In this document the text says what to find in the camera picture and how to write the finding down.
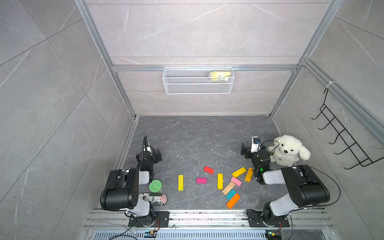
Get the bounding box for yellow block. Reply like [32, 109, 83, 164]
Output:
[178, 175, 184, 191]
[217, 173, 224, 190]
[232, 167, 247, 178]

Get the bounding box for tan wooden block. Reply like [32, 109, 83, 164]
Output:
[222, 182, 236, 196]

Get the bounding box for red block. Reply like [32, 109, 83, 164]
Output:
[204, 166, 214, 175]

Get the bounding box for magenta block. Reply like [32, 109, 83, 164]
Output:
[196, 178, 208, 184]

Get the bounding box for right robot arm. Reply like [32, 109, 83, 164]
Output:
[241, 138, 341, 227]

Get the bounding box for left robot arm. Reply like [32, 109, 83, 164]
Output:
[100, 136, 162, 225]

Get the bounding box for orange-yellow block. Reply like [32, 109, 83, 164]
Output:
[245, 168, 254, 183]

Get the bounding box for yellow block tilted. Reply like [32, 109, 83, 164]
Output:
[232, 167, 247, 178]

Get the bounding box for green lid jar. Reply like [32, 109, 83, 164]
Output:
[149, 180, 162, 193]

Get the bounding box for pink block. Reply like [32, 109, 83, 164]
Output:
[231, 177, 243, 187]

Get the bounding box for printed can lying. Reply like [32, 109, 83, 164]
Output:
[139, 193, 168, 207]

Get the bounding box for white plush dog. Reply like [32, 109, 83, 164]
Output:
[268, 135, 311, 167]

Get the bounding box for teal block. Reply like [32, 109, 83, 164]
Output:
[226, 189, 237, 200]

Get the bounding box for orange block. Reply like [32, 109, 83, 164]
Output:
[226, 194, 241, 210]

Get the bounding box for yellow item in basket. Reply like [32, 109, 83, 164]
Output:
[209, 71, 232, 82]

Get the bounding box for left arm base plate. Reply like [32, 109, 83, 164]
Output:
[128, 211, 170, 228]

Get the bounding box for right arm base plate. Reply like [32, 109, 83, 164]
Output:
[246, 210, 290, 228]

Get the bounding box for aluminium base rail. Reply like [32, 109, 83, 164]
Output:
[81, 209, 339, 240]

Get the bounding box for white wire basket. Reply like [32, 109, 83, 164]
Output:
[162, 67, 235, 95]

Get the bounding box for black wall hook rack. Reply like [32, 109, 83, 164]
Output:
[311, 88, 384, 170]

